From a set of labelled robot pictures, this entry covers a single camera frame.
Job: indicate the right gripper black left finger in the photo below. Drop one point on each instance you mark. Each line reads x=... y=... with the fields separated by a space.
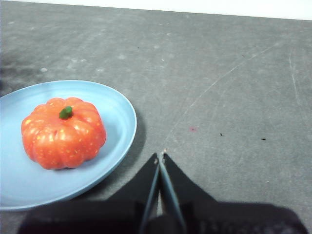
x=141 y=187

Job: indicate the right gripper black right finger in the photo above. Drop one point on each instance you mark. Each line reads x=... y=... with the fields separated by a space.
x=180 y=187

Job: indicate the orange toy pumpkin green stem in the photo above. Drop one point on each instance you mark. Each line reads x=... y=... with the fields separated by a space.
x=61 y=141

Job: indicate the blue round plate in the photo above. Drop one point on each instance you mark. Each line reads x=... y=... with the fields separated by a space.
x=117 y=117

